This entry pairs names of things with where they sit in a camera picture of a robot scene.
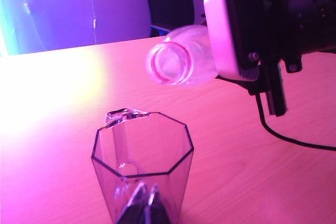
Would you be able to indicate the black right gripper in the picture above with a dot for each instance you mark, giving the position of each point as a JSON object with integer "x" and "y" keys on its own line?
{"x": 273, "y": 51}

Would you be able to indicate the clear mineral water bottle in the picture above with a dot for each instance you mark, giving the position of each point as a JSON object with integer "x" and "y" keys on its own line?
{"x": 181, "y": 56}

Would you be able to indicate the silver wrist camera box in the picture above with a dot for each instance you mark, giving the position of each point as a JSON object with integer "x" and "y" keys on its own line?
{"x": 223, "y": 30}

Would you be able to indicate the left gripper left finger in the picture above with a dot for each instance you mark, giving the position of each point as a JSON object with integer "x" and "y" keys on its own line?
{"x": 136, "y": 205}

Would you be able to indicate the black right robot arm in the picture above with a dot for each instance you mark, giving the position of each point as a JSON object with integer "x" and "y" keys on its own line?
{"x": 312, "y": 16}

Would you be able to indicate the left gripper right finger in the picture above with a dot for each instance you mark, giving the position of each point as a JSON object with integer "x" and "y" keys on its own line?
{"x": 157, "y": 208}

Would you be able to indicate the clear octagonal plastic cup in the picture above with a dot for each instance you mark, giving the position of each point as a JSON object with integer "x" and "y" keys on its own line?
{"x": 147, "y": 155}

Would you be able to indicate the black background stand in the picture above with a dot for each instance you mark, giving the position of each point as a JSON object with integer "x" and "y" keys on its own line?
{"x": 168, "y": 1}

